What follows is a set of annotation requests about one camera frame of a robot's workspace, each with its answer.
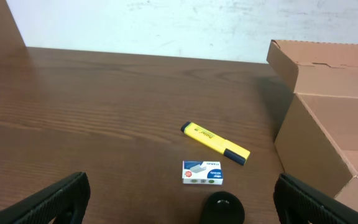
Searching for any brown cardboard box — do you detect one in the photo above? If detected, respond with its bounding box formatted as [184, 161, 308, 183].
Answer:
[267, 40, 358, 212]

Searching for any yellow highlighter marker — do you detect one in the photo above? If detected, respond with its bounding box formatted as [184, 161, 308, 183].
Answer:
[181, 122, 250, 166]

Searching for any white blue staples box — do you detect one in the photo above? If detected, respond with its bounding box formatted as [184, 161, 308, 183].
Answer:
[182, 161, 224, 185]

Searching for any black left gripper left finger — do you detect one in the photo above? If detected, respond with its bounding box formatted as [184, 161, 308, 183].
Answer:
[0, 172, 91, 224]

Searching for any black round tape dispenser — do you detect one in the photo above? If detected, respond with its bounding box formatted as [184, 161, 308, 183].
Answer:
[199, 191, 245, 224]

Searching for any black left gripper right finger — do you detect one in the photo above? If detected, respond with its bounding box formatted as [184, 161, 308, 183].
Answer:
[273, 173, 358, 224]

